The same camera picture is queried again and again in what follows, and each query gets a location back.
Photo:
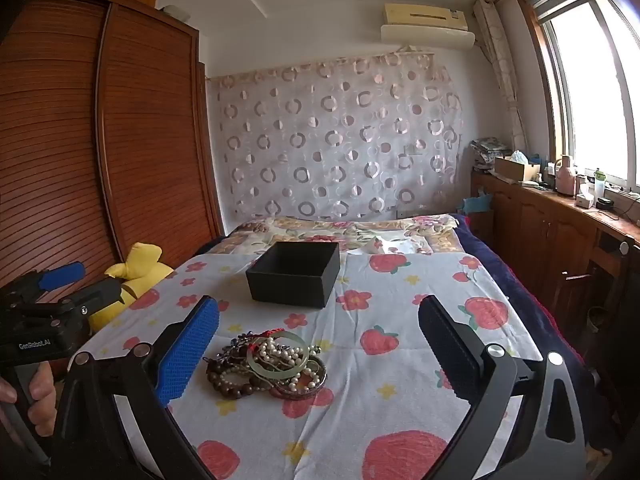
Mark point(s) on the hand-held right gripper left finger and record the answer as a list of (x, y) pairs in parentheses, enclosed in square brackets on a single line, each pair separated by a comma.
[(187, 350)]

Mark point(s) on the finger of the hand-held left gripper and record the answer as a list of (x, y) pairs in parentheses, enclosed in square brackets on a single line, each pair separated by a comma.
[(100, 292), (62, 274)]

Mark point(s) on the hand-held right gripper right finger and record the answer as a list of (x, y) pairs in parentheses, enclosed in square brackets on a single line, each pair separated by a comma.
[(450, 347)]

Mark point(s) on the pale green jade bangle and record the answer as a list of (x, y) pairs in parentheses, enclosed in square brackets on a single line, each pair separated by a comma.
[(250, 360)]

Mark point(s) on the black box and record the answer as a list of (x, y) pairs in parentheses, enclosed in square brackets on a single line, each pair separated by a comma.
[(285, 290)]

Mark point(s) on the patterned metal bangle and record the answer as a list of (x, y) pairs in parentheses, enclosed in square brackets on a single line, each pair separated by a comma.
[(300, 396)]

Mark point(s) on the person's left hand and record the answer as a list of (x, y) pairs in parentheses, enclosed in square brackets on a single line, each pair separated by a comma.
[(44, 395)]

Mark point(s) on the yellow plush toy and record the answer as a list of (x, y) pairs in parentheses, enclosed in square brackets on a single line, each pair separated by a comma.
[(140, 265)]

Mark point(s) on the strawberry print bed sheet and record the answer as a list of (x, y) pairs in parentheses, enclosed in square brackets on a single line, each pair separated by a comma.
[(400, 410)]

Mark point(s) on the dark blue blanket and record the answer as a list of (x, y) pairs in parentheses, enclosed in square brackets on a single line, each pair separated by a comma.
[(505, 280)]

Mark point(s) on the dark wooden chair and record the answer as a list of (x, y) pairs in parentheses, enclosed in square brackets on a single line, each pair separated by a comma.
[(575, 300)]

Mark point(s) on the teal bag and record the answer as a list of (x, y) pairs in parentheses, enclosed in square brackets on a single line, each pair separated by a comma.
[(477, 205)]

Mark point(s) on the wooden sideboard cabinet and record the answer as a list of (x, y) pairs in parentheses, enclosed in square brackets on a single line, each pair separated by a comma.
[(530, 220)]

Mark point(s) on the brown wooden wardrobe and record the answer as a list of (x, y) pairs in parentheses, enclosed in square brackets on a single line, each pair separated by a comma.
[(140, 135)]

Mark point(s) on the floral quilt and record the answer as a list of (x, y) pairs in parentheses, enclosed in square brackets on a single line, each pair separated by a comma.
[(300, 227)]

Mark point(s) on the cardboard box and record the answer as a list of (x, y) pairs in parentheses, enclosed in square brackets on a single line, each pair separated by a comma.
[(515, 169)]

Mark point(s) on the small white box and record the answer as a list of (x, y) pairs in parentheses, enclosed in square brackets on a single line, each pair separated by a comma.
[(584, 201)]

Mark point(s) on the patterned cloth bundle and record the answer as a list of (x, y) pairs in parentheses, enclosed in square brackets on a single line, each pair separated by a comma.
[(487, 152)]

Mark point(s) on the pink kettle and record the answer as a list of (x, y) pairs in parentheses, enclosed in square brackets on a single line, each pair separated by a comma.
[(565, 180)]

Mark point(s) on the small black device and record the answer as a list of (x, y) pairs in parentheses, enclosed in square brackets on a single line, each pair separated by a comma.
[(605, 204)]

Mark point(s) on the bottle with green lid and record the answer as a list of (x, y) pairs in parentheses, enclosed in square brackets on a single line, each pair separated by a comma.
[(599, 185)]

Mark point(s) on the headboard with lace cover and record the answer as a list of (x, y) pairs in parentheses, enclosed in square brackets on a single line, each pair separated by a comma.
[(325, 125)]

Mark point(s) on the window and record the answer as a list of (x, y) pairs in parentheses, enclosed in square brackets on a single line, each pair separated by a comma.
[(590, 90)]

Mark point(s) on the wall air conditioner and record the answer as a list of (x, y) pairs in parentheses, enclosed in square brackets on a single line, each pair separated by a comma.
[(425, 37), (425, 14)]

